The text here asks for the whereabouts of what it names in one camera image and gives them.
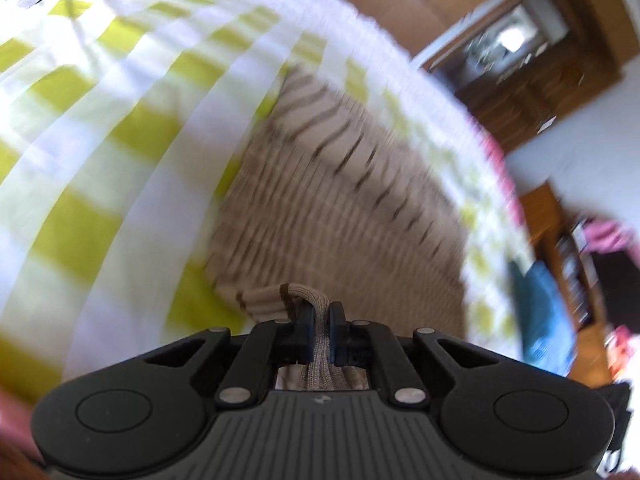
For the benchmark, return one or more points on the beige brown-striped knit sweater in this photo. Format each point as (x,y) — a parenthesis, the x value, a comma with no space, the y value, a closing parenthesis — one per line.
(340,220)

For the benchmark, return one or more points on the blue knit cloth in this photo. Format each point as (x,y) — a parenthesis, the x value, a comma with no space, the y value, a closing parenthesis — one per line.
(542,315)

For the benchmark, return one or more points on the wooden side cabinet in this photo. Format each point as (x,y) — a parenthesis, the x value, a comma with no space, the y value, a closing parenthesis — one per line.
(565,270)

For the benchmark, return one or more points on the yellow checked bed sheet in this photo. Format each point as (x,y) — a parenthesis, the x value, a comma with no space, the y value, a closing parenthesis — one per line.
(125,135)

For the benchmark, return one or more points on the pink floral bed sheet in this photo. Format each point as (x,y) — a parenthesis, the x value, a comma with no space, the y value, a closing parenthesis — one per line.
(492,160)

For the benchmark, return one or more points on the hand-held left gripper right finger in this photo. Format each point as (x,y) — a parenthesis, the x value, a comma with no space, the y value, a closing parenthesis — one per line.
(338,332)

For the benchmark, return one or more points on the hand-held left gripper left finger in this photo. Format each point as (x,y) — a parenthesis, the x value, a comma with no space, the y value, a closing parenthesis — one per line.
(304,332)

